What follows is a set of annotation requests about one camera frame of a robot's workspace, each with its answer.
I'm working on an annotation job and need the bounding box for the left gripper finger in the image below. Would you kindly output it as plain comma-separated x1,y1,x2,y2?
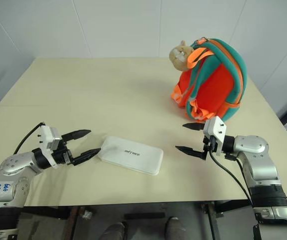
71,147,102,167
61,129,92,144

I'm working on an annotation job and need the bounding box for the white case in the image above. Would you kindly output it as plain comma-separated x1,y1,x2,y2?
97,135,165,177

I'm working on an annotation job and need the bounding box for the dark rounded shape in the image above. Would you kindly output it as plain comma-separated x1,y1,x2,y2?
100,221,130,240

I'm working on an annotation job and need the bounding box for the tan plush hamster toy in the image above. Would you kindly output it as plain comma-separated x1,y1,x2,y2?
168,40,196,72

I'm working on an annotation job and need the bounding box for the orange and teal backpack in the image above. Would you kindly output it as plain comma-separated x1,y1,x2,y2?
170,37,249,123

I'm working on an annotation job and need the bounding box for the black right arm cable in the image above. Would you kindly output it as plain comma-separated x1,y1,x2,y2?
208,146,254,207

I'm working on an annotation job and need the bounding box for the black metal table frame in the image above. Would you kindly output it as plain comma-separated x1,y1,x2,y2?
18,198,256,240

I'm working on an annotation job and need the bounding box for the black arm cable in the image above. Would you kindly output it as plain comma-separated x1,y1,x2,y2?
208,146,254,207
12,121,46,155

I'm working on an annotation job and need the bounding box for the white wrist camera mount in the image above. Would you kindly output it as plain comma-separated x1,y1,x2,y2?
38,125,63,170
202,115,228,156

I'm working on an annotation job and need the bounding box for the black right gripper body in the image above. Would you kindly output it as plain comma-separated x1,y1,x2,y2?
201,133,220,161

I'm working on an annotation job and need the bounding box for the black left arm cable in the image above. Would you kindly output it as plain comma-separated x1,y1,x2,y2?
12,121,46,155

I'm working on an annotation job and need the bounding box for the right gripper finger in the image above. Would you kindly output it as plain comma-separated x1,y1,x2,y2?
182,122,206,132
174,145,207,161

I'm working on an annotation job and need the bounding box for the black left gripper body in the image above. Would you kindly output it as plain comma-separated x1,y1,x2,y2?
50,138,76,167

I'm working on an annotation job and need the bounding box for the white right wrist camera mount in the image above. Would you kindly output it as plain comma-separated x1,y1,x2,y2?
202,115,228,156

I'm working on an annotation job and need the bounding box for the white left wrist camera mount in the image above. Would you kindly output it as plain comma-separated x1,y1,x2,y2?
38,125,63,170

